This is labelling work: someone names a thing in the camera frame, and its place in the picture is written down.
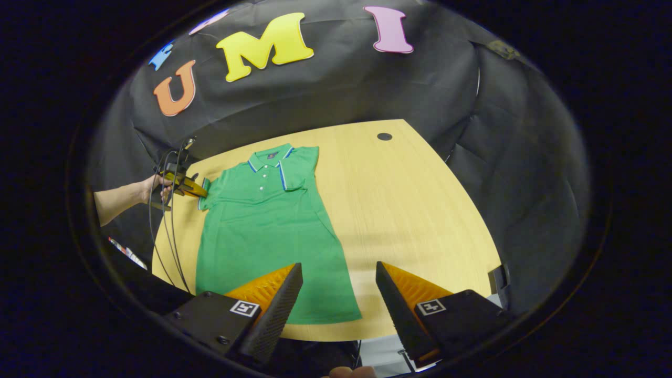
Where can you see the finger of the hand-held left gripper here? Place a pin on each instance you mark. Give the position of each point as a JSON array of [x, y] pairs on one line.
[[191, 188]]

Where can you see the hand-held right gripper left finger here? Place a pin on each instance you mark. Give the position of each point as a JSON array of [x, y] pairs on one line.
[[275, 315]]

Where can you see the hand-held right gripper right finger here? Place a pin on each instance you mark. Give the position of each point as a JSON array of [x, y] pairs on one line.
[[401, 315]]

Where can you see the green T-shirt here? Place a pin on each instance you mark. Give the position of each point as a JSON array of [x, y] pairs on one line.
[[268, 236]]

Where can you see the black table leg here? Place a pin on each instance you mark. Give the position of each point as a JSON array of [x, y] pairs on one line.
[[499, 286]]

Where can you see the black backdrop cloth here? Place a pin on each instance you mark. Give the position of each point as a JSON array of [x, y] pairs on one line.
[[341, 89]]

